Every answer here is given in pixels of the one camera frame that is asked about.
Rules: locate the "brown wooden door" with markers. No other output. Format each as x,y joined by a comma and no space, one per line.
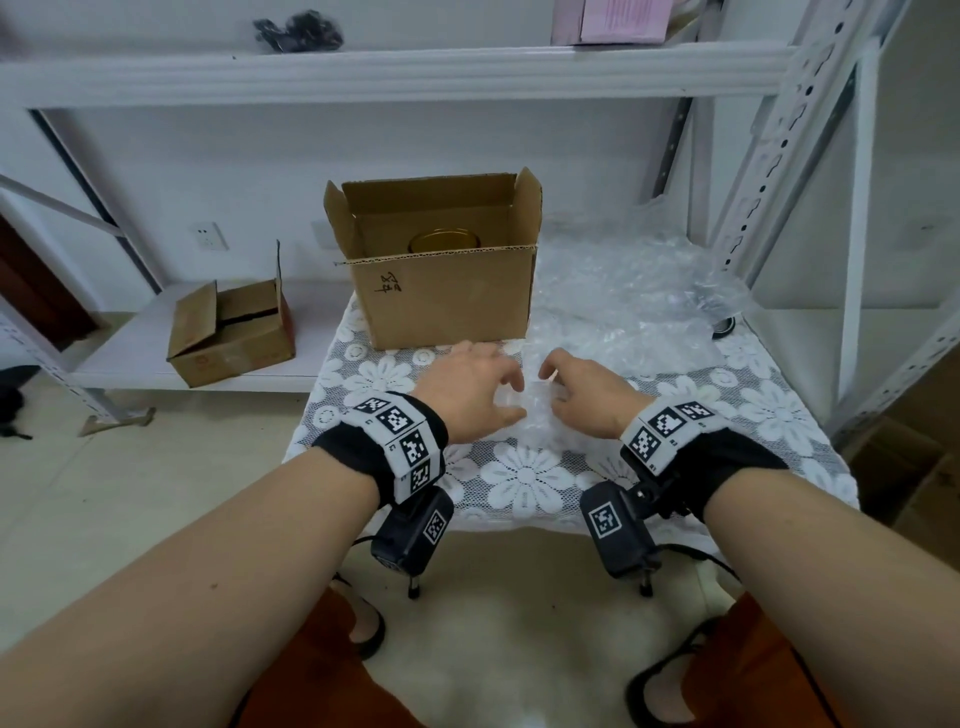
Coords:
37,292

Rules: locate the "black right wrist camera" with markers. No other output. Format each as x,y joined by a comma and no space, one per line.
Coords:
619,536

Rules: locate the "person's right hand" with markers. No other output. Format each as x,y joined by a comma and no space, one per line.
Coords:
600,397

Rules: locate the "black left wristband with markers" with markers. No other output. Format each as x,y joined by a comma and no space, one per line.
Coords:
360,442

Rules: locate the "white wall socket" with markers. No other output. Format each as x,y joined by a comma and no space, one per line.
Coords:
208,237
931,229

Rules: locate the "black crumpled plastic bundle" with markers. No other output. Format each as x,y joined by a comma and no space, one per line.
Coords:
300,31

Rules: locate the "black wristband with markers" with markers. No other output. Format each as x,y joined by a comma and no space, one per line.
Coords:
727,465
360,442

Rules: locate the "orange trousers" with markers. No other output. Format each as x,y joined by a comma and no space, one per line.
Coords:
315,675

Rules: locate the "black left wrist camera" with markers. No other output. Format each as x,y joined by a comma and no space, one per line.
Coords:
409,536

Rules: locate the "person's right forearm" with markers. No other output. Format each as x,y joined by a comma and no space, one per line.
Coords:
847,592

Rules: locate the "black sandal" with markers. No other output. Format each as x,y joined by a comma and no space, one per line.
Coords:
649,690
373,637

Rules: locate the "round gold tin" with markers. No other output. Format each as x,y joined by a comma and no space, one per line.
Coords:
442,240

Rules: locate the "black bag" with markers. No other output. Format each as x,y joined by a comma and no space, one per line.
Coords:
11,397

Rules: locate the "person's left hand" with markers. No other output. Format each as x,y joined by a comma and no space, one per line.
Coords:
469,397

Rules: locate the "pink box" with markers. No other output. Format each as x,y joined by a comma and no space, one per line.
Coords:
622,19

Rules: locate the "person's left forearm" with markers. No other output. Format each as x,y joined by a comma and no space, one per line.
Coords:
210,585

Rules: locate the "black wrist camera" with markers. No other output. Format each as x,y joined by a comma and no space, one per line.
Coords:
409,536
619,536

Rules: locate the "large brown cardboard carton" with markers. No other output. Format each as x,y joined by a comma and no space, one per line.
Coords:
915,487

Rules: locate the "black right wristband with markers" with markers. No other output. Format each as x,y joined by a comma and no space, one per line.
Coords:
727,465

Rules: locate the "large-bubble clear bubble wrap sheet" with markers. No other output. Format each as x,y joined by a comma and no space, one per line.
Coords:
538,420

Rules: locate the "white floral lace tablecloth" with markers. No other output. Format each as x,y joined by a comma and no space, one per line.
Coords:
525,480

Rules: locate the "small brown cardboard box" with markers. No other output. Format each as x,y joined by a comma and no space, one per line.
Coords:
232,352

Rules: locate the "white metal shelving rack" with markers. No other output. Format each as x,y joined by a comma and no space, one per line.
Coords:
375,75
862,187

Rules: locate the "clear bubble wrap heap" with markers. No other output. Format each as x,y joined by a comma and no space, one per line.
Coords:
630,292

